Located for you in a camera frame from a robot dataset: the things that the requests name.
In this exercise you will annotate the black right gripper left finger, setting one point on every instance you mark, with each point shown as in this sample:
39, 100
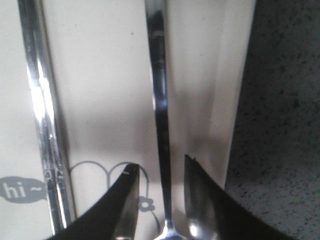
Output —
114, 216

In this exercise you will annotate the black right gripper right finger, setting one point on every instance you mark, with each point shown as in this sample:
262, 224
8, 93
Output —
213, 215

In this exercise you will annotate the steel spoon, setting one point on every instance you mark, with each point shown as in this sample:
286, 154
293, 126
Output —
154, 10

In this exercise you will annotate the beige rabbit serving tray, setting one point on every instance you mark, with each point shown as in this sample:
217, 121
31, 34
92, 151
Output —
100, 55

